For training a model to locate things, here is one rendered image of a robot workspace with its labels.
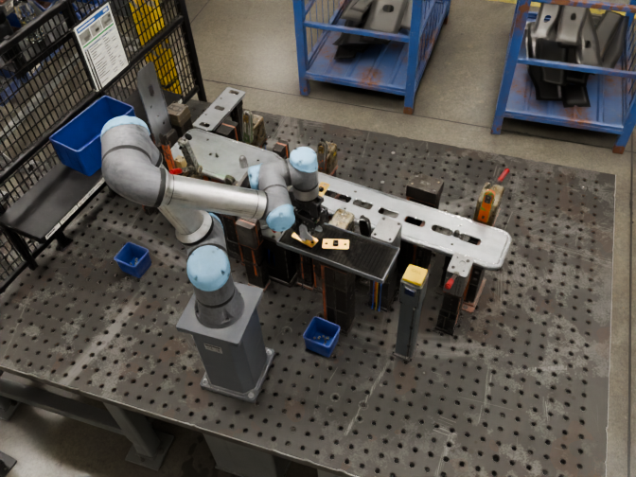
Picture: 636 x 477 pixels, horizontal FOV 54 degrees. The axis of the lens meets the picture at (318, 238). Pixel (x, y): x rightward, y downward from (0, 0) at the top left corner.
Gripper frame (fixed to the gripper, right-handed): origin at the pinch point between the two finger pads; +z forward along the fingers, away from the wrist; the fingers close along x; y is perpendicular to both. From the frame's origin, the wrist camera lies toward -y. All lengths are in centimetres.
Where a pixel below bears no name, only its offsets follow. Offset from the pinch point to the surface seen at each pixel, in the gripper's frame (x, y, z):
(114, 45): 29, -121, -9
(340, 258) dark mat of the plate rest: -0.1, 14.0, 2.0
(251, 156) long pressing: 31, -53, 18
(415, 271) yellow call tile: 9.2, 35.3, 1.9
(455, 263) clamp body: 26, 41, 12
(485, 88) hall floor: 251, -46, 117
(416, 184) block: 53, 10, 15
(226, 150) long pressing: 28, -64, 18
